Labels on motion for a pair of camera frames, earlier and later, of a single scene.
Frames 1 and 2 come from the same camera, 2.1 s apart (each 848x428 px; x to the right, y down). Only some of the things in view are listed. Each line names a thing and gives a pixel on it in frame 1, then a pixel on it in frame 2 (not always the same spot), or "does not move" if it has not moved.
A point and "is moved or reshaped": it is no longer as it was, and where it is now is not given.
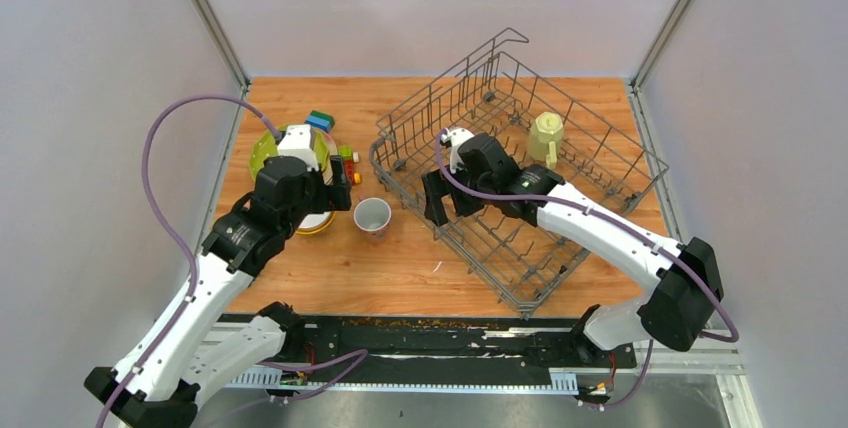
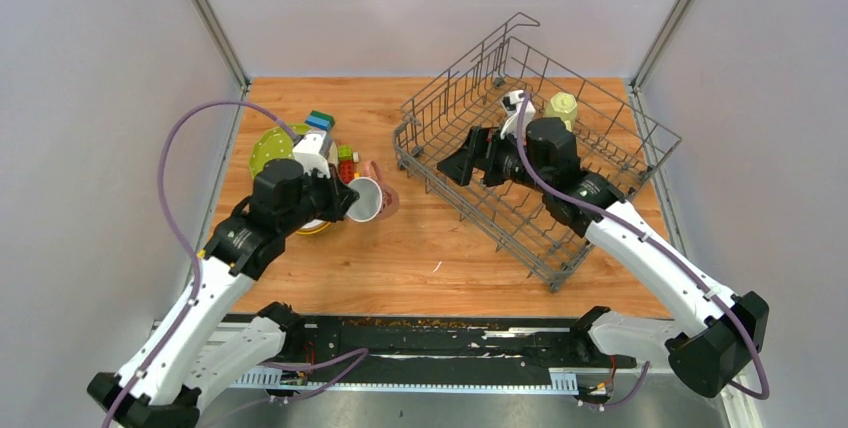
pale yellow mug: (545, 136) is moved or reshaped
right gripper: (438, 186) -> (459, 167)
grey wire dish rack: (516, 261) is moved or reshaped
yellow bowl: (318, 228) does not move
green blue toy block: (320, 120) does not move
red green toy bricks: (348, 163) does not move
